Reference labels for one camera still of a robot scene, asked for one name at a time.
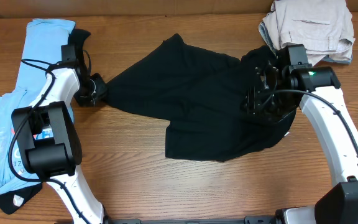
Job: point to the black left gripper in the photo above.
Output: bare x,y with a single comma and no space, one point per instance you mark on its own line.
92,90

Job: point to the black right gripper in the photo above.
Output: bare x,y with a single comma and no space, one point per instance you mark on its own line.
260,97

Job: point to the black t-shirt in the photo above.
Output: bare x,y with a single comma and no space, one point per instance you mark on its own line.
202,94

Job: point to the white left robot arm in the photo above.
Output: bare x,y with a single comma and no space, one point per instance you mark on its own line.
50,147

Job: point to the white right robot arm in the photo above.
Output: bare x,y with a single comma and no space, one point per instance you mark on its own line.
294,83

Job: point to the light blue printed t-shirt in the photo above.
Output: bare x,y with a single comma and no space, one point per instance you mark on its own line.
44,38

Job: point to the beige folded shirt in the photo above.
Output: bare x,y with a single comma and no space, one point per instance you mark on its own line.
324,27

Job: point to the black garment under blue shirt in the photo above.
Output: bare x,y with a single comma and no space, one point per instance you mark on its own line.
13,200

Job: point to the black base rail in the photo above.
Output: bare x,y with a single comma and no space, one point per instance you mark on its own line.
197,221

